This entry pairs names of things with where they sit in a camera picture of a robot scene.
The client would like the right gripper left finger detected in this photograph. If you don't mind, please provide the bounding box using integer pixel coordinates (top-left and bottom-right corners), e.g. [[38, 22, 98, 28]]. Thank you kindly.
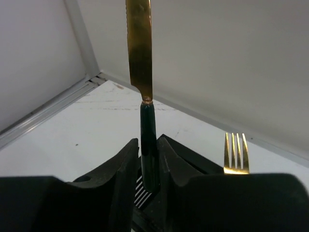
[[70, 138, 139, 232]]

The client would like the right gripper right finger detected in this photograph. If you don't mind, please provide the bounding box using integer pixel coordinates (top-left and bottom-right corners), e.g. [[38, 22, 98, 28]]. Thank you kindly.
[[157, 137, 208, 232]]

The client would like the gold fork green handle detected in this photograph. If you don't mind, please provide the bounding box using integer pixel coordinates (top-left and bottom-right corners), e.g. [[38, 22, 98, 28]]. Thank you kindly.
[[223, 132, 250, 174]]

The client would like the gold knife green handle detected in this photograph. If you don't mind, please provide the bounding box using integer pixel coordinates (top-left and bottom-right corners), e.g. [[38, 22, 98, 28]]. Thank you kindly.
[[126, 0, 159, 192]]

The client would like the black utensil caddy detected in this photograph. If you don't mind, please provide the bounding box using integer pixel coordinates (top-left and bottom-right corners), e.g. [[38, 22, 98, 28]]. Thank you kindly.
[[72, 134, 225, 211]]

